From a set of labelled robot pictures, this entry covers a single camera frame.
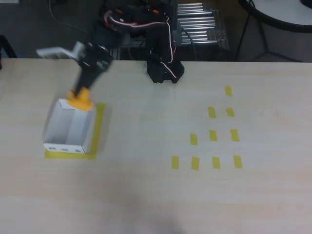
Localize yellow rubber duck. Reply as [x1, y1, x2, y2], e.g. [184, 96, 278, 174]
[66, 87, 95, 113]

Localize white open cardboard box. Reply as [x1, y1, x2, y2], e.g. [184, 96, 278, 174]
[42, 98, 98, 155]

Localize black object at edge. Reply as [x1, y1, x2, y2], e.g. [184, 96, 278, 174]
[0, 35, 18, 71]

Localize aluminium profile rack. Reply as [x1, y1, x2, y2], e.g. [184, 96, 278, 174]
[121, 2, 231, 61]

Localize round white table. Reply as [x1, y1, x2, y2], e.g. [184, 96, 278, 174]
[234, 0, 312, 63]

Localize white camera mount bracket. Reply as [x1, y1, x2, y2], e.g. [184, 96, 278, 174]
[36, 41, 86, 60]

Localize yellow tape frame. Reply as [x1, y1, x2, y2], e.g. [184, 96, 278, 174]
[44, 102, 107, 160]

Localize thin grey cable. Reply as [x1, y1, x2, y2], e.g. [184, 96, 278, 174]
[49, 0, 87, 34]

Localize red white black servo cable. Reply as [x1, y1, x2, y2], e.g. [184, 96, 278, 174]
[103, 9, 178, 80]

